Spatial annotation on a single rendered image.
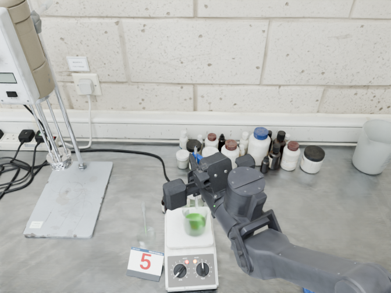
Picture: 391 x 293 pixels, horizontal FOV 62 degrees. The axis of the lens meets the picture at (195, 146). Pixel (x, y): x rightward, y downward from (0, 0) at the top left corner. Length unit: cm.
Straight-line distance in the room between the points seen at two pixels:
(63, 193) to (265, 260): 77
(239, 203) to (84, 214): 64
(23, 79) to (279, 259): 60
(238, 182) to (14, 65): 51
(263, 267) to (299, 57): 76
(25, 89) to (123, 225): 47
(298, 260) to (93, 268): 63
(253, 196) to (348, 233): 61
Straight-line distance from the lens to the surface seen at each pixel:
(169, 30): 105
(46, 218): 108
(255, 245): 51
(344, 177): 121
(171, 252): 87
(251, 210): 50
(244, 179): 50
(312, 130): 125
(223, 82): 113
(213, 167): 55
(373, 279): 40
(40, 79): 82
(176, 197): 59
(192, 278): 87
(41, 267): 101
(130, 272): 93
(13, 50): 75
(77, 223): 104
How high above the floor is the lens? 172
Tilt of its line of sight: 42 degrees down
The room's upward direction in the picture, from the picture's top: straight up
